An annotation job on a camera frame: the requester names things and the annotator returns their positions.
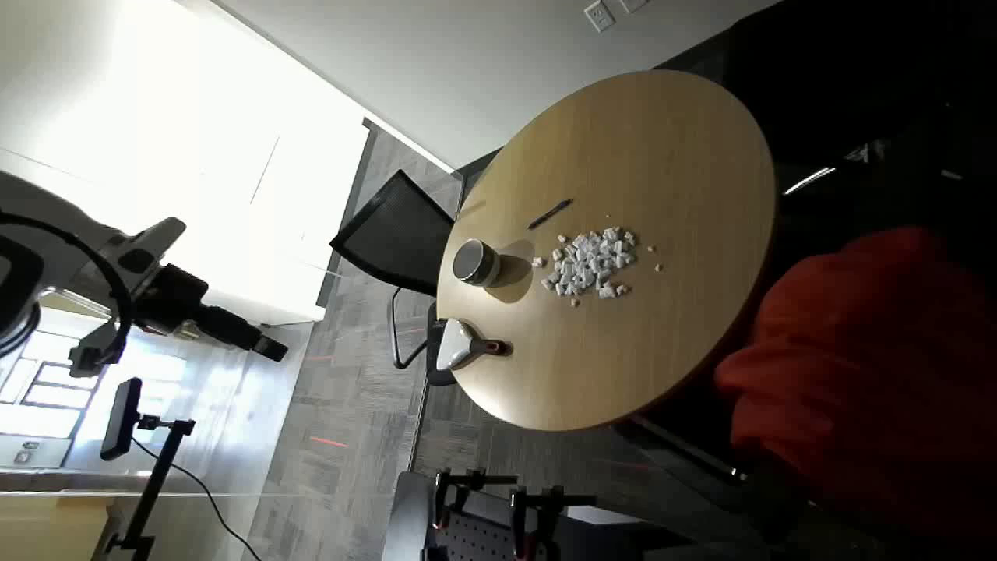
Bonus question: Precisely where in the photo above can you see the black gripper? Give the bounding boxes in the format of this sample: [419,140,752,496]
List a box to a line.
[134,264,287,361]

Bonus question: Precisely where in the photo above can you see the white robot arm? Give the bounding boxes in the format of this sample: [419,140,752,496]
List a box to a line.
[0,173,287,378]

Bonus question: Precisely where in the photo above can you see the black mesh office chair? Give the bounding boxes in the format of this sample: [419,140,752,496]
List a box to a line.
[326,170,462,370]

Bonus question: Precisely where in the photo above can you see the white green ceramic mug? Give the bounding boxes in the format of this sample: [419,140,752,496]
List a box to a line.
[450,242,533,288]

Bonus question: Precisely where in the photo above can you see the black orange clamp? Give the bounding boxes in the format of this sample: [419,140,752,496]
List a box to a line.
[419,469,514,561]
[508,486,591,561]

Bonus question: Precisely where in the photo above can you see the dark blue pen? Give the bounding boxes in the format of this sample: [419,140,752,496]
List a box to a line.
[525,200,574,231]

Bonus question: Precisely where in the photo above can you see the round wooden table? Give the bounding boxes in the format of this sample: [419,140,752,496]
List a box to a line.
[436,71,775,431]

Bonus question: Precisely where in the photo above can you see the pile of white foam pieces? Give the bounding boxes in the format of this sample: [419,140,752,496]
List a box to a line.
[533,226,657,305]

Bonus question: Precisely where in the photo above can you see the red cloth on chair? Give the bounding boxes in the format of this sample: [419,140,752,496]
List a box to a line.
[717,227,997,546]

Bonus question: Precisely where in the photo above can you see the camera on tripod stand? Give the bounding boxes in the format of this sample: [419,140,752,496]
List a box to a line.
[100,378,193,561]

